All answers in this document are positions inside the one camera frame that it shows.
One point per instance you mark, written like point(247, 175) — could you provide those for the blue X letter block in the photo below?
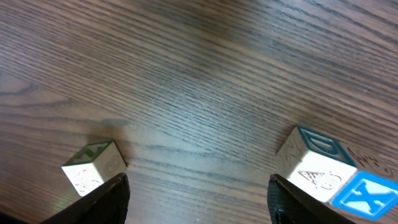
point(367, 196)

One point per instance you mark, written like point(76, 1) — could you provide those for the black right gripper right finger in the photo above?
point(288, 204)

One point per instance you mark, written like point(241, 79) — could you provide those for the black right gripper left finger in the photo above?
point(106, 204)

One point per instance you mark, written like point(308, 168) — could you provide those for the wooden block red side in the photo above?
point(315, 163)

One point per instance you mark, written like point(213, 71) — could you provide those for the wooden O block green side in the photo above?
point(94, 165)

